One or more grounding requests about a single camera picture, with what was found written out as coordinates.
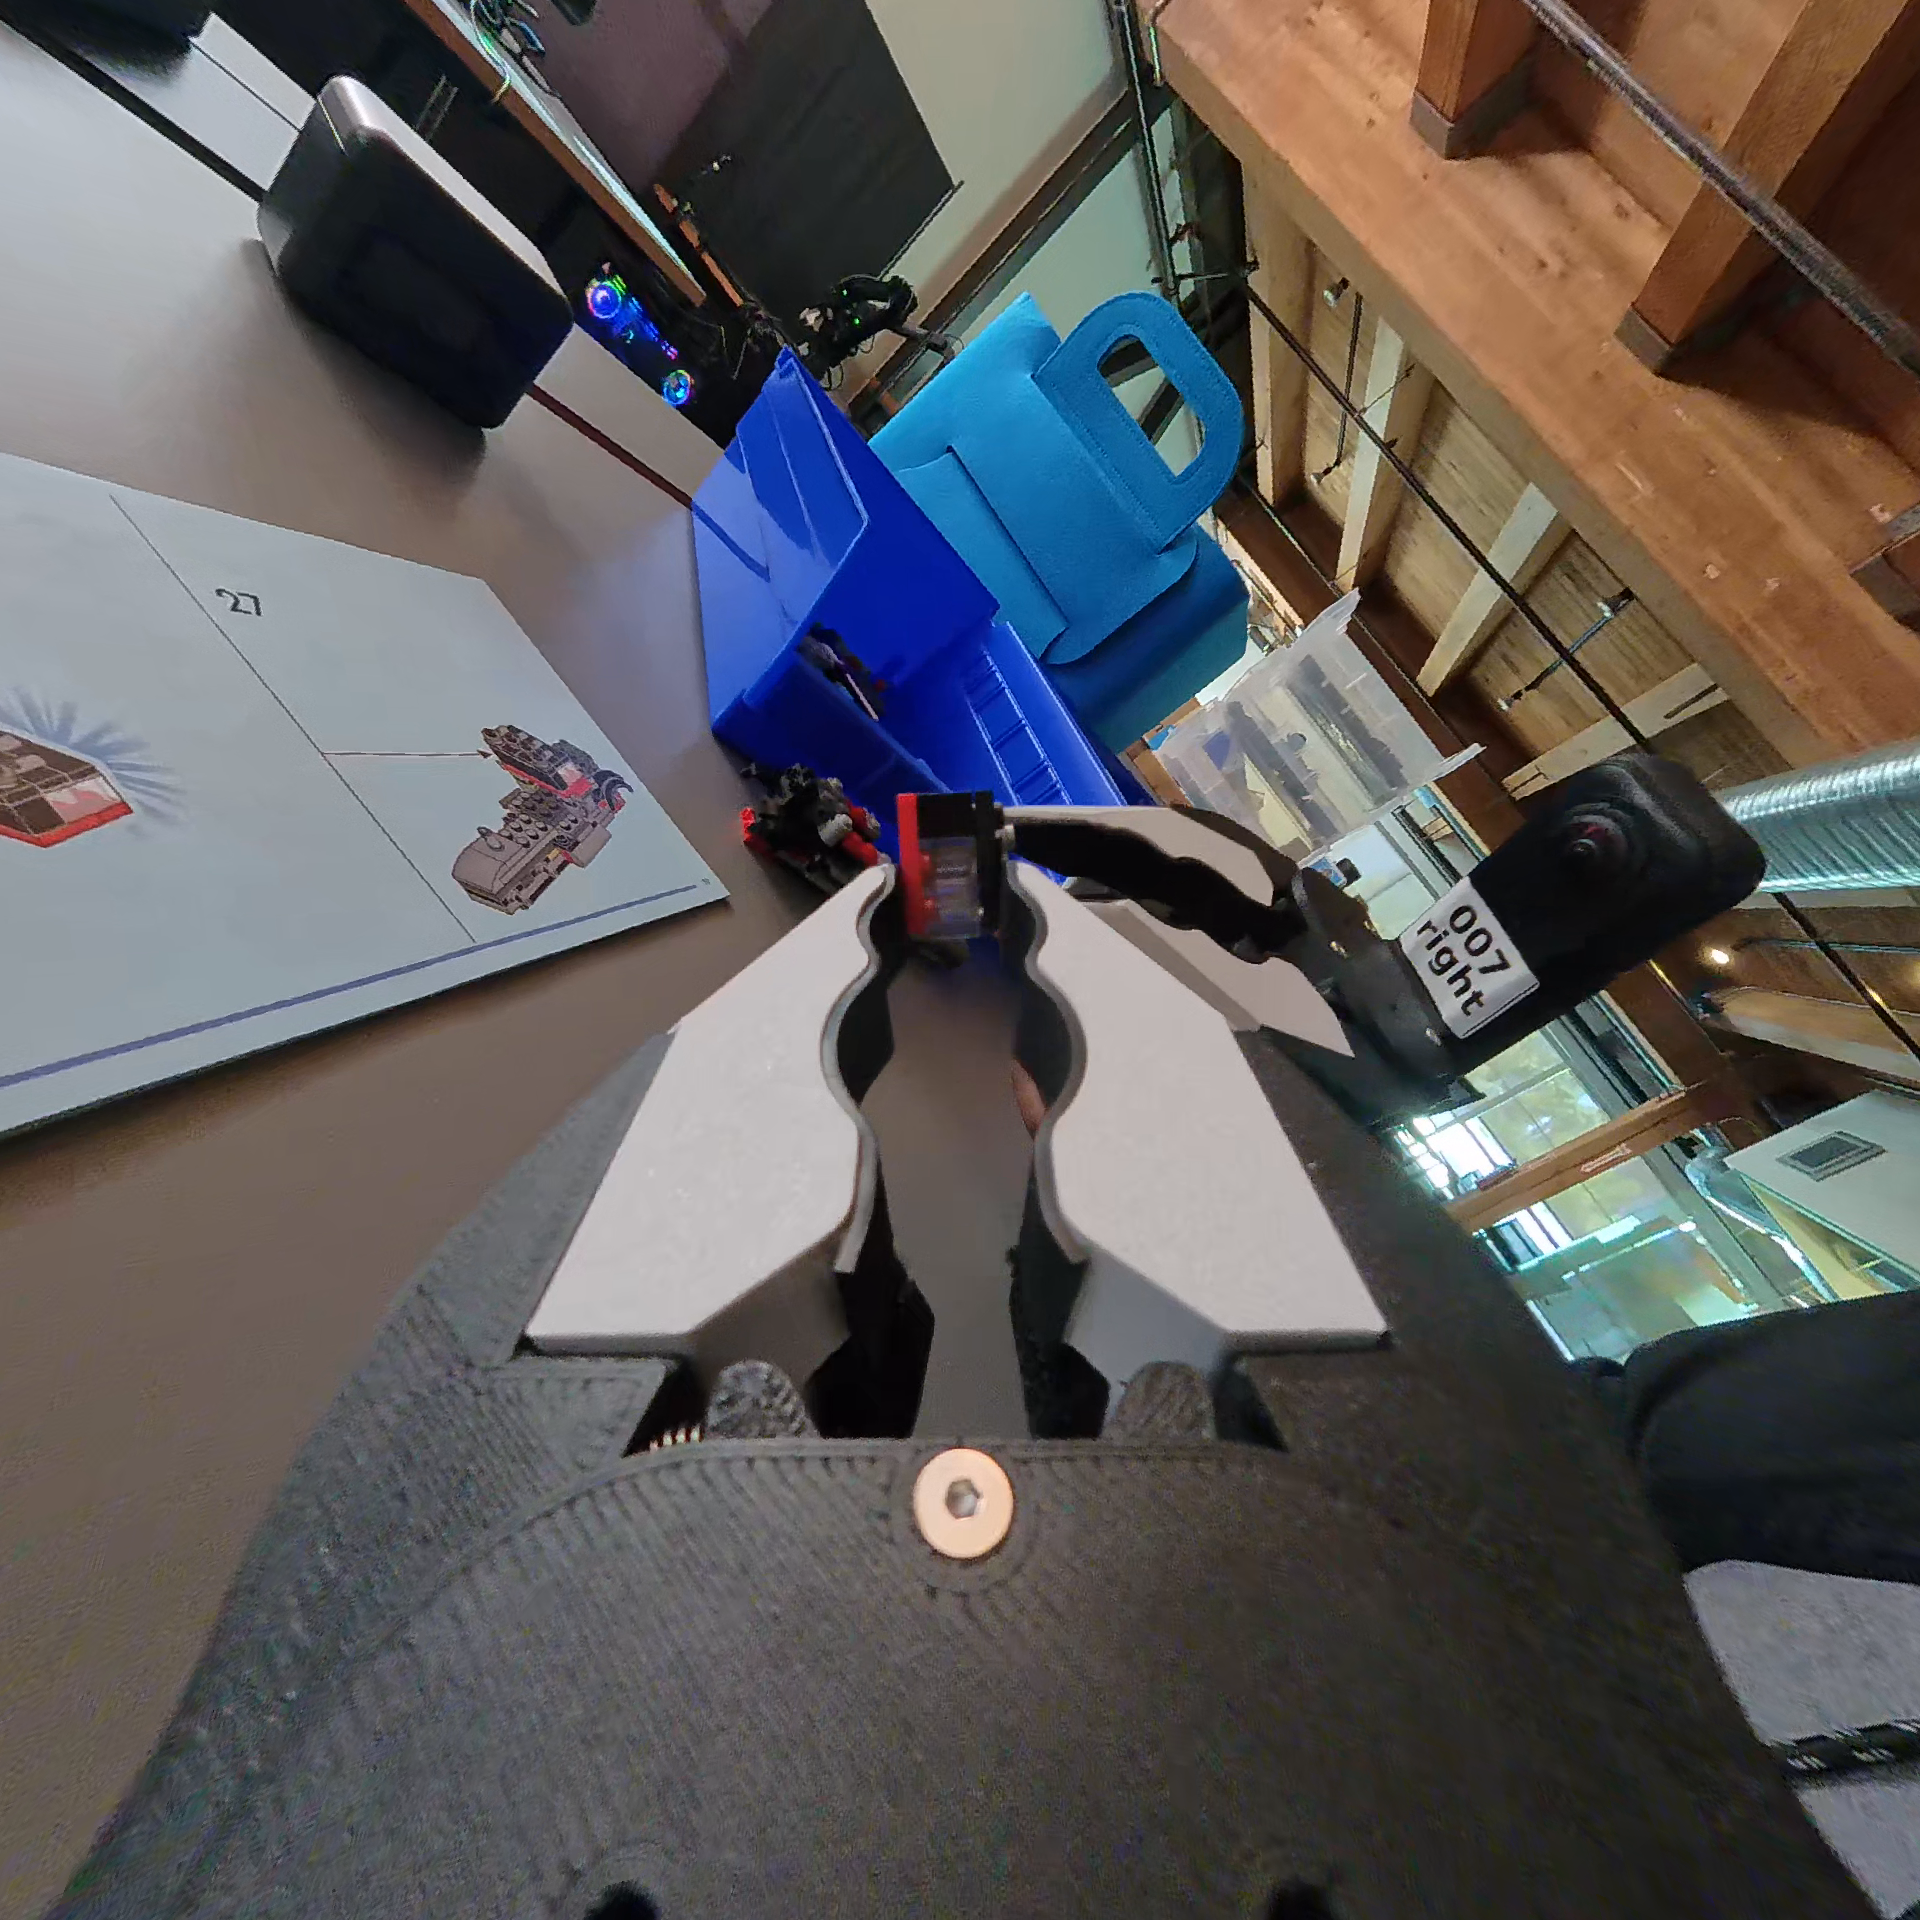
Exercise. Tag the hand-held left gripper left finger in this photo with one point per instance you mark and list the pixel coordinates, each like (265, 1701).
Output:
(720, 1184)

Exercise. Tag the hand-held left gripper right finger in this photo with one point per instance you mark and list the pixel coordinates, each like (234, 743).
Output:
(1201, 1200)

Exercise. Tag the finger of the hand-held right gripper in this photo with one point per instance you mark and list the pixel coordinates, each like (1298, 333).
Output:
(1215, 839)
(1201, 960)

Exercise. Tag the blue plastic bin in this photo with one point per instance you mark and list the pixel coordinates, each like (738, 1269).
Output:
(810, 540)
(1050, 734)

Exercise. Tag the small black red brick assembly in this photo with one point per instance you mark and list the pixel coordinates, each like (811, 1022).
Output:
(950, 870)

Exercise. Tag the person's right forearm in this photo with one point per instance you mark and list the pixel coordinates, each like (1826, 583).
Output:
(1769, 1424)

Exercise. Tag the clear plastic storage box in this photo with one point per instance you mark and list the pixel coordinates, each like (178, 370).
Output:
(1306, 722)

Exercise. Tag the grey black toy brick model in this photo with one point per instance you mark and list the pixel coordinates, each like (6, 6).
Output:
(802, 819)

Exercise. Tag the pile of mixed toy bricks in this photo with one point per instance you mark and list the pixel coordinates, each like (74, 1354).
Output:
(848, 668)

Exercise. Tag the blue felt bag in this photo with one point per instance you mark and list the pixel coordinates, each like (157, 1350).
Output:
(1050, 452)

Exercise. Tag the light blue instruction booklet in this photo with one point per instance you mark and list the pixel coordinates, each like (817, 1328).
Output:
(301, 901)

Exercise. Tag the black device with green light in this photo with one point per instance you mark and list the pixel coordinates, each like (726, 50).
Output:
(855, 312)

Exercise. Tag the computer case with glowing fans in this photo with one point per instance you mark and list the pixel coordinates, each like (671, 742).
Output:
(646, 324)

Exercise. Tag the large black screen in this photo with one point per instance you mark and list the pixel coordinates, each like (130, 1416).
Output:
(810, 149)

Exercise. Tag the black power bank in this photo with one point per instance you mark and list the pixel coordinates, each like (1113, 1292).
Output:
(405, 270)

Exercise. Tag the silver spiral air duct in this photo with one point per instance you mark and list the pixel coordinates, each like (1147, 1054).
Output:
(1830, 819)

